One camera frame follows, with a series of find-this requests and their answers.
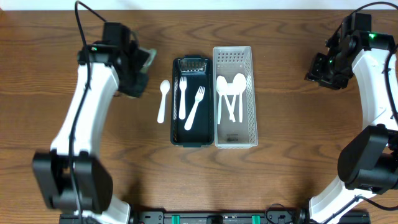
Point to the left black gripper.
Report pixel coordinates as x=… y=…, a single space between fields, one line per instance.
x=136 y=90

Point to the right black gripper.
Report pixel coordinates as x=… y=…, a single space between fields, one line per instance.
x=315 y=73

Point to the white thick-handled spoon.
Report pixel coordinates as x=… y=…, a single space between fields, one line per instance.
x=164 y=89

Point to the white thick-handled fork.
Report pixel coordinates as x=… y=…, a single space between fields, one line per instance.
x=182 y=99

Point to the dark green plastic basket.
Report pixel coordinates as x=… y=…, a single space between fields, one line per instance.
x=188 y=74

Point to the pale green fork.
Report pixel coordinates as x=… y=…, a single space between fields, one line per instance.
x=198 y=97

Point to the white plastic spoon angled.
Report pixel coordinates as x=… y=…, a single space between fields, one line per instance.
x=221 y=85

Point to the white plastic spoon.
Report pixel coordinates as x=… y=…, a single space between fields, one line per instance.
x=219 y=107
x=239 y=83

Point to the clear perforated plastic basket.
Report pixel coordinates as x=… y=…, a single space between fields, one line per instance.
x=235 y=106

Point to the white plastic spoon lowest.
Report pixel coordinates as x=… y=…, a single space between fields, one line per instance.
x=232 y=91

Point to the teal green fork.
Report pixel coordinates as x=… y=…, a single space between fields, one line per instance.
x=152 y=53

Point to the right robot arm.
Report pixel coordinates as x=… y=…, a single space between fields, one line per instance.
x=367 y=166

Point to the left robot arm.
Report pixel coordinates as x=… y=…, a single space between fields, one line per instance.
x=70 y=176

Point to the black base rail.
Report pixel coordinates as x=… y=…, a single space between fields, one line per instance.
x=273 y=215

